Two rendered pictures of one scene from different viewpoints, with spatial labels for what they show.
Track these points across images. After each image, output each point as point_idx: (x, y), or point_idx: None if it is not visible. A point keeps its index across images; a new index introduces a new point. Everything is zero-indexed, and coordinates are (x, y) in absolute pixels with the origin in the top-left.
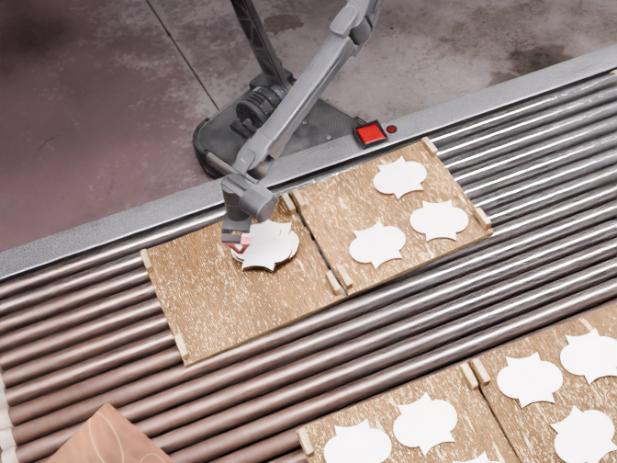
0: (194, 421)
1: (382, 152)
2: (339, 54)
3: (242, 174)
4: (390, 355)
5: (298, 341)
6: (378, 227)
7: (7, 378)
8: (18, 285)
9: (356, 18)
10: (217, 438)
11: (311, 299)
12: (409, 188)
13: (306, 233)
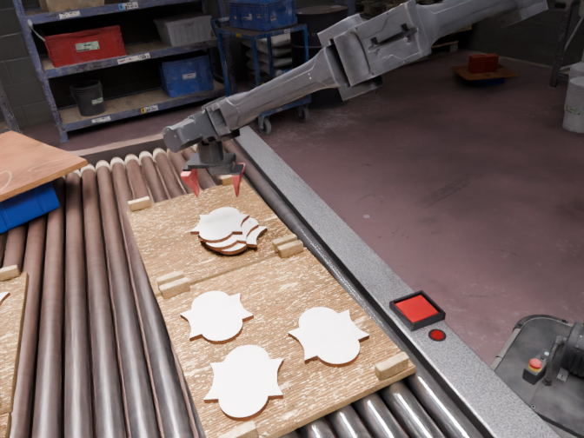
0: None
1: (388, 326)
2: (308, 63)
3: (202, 106)
4: (69, 340)
5: (122, 272)
6: (242, 314)
7: (157, 155)
8: (229, 147)
9: (341, 28)
10: (56, 236)
11: (160, 271)
12: (306, 344)
13: (247, 262)
